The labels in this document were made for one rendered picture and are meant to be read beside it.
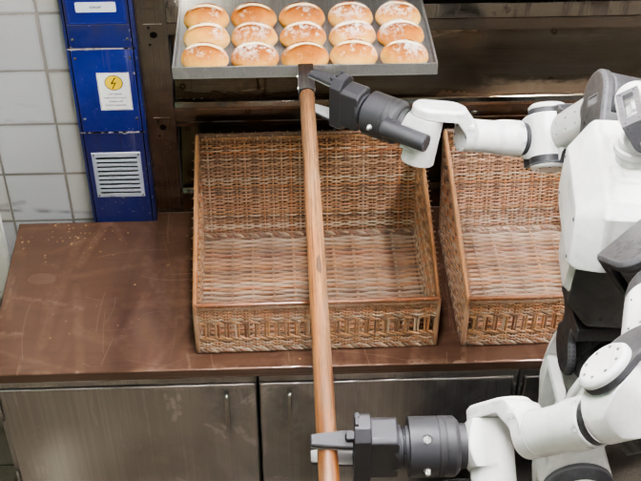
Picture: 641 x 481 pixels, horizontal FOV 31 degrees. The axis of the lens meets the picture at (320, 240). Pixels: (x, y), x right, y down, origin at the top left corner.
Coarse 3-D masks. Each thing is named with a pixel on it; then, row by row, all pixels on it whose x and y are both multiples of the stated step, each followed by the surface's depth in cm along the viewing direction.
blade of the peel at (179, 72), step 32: (192, 0) 264; (224, 0) 264; (256, 0) 264; (288, 0) 264; (320, 0) 264; (352, 0) 264; (384, 0) 265; (416, 0) 265; (352, 64) 241; (384, 64) 241; (416, 64) 241
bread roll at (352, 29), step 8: (344, 24) 247; (352, 24) 247; (360, 24) 247; (368, 24) 248; (336, 32) 247; (344, 32) 247; (352, 32) 247; (360, 32) 247; (368, 32) 248; (336, 40) 248; (368, 40) 248
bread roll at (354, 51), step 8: (344, 40) 243; (352, 40) 242; (360, 40) 242; (336, 48) 242; (344, 48) 241; (352, 48) 241; (360, 48) 241; (368, 48) 242; (336, 56) 242; (344, 56) 241; (352, 56) 241; (360, 56) 241; (368, 56) 242; (376, 56) 243
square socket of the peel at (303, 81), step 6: (300, 66) 239; (306, 66) 239; (312, 66) 239; (300, 72) 237; (306, 72) 237; (300, 78) 235; (306, 78) 235; (300, 84) 234; (306, 84) 234; (312, 84) 234; (300, 90) 233; (312, 90) 233
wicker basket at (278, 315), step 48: (240, 144) 283; (336, 144) 284; (384, 144) 285; (240, 192) 289; (288, 192) 290; (336, 192) 290; (384, 192) 291; (240, 240) 292; (288, 240) 292; (336, 240) 293; (384, 240) 293; (432, 240) 265; (240, 288) 280; (288, 288) 280; (336, 288) 279; (384, 288) 280; (432, 288) 264; (240, 336) 262; (288, 336) 263; (336, 336) 263; (384, 336) 264; (432, 336) 265
